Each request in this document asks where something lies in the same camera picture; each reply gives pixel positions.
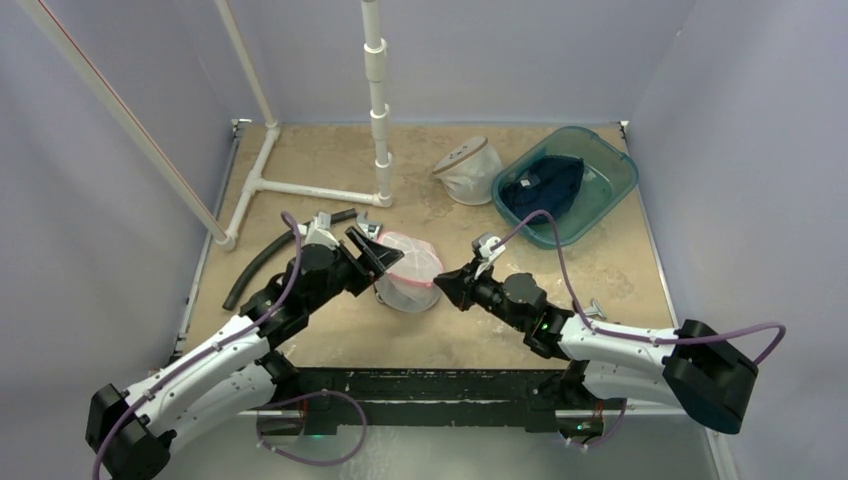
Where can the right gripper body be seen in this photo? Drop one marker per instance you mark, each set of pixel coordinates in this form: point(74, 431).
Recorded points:
point(468, 285)

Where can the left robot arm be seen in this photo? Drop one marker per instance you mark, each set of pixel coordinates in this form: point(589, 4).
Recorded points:
point(134, 431)

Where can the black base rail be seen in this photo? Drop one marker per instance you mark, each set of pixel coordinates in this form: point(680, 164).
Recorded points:
point(533, 400)

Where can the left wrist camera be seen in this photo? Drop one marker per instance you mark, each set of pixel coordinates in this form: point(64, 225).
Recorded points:
point(318, 231)

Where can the teal plastic bin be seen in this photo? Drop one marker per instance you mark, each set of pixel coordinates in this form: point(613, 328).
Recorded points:
point(609, 176)

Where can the pink-trimmed mesh laundry bag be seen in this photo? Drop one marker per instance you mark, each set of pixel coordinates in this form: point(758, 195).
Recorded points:
point(408, 286)

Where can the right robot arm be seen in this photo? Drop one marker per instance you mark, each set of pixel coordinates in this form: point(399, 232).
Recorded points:
point(689, 368)

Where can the red-handled adjustable wrench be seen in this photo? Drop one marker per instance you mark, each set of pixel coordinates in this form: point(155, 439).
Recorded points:
point(369, 227)

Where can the white PVC pipe frame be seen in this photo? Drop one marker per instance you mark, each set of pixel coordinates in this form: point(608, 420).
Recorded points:
point(375, 52)

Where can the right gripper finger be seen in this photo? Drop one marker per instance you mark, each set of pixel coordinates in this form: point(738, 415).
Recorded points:
point(473, 271)
point(458, 293)

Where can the dark blue garment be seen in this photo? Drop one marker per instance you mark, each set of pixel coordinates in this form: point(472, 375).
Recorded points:
point(550, 183)

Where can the black pliers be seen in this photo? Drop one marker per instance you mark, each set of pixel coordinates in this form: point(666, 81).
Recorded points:
point(594, 310)

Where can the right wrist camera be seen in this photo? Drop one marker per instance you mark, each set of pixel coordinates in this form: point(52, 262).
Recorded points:
point(487, 248)

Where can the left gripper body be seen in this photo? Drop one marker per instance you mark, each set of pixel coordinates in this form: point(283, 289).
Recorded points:
point(345, 275)

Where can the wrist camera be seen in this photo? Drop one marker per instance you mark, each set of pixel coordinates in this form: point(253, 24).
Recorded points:
point(487, 248)
point(318, 231)

